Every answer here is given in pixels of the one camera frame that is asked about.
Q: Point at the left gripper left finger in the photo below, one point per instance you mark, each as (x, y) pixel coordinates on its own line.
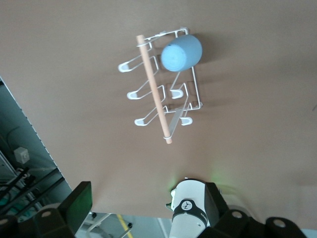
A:
(74, 208)

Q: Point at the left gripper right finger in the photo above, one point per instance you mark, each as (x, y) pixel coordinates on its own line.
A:
(215, 205)

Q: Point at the light blue plastic cup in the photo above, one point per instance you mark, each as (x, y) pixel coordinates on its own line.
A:
(178, 55)

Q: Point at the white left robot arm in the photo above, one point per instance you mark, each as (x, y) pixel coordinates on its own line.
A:
(188, 193)

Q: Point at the white metal tube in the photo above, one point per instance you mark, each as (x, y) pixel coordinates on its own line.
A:
(97, 223)

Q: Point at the grey junction box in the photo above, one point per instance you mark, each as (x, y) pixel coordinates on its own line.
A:
(21, 155)

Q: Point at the brown table cover sheet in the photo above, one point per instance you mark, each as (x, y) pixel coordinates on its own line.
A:
(223, 124)

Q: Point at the aluminium frame structure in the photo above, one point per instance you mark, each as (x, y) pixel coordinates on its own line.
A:
(6, 164)

